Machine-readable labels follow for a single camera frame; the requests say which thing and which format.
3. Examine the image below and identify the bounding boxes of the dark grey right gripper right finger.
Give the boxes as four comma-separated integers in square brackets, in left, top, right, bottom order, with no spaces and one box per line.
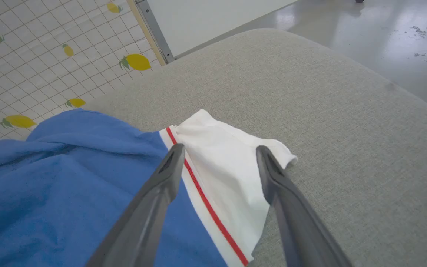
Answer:
[256,145,352,267]

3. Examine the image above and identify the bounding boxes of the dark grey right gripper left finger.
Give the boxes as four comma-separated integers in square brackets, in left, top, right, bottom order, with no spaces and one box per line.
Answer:
[86,143,185,267]

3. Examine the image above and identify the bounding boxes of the blue and white t-shirt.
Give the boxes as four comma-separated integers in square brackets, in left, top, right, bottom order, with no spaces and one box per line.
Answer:
[0,108,298,267]

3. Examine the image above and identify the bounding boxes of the lemon print grid cloth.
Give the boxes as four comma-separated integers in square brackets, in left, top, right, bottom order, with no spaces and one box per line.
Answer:
[0,0,162,186]

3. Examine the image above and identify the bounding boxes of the white panel with metal frame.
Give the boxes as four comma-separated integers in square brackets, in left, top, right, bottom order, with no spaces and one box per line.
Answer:
[128,0,298,66]

